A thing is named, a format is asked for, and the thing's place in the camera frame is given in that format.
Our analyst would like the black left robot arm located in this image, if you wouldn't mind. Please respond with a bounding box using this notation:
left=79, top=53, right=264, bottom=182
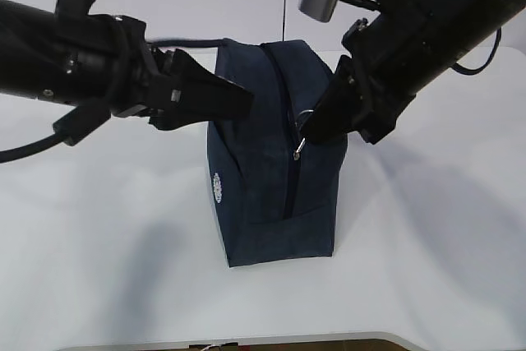
left=1, top=0, right=254, bottom=145

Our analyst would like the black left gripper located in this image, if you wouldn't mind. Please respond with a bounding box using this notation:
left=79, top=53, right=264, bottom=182
left=53, top=16, right=253, bottom=145

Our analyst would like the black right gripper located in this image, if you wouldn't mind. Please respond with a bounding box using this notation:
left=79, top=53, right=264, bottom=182
left=302, top=18, right=415, bottom=145

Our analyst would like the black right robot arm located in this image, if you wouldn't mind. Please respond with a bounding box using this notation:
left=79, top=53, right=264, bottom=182
left=299, top=0, right=525, bottom=144

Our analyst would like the navy blue lunch bag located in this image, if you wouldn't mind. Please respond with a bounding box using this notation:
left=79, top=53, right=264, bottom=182
left=160, top=39, right=348, bottom=267

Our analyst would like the silver zipper pull ring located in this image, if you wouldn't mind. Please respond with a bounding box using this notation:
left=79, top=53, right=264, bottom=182
left=292, top=108, right=316, bottom=161

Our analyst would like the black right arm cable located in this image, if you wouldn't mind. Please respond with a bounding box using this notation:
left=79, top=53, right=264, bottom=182
left=451, top=25, right=503, bottom=76

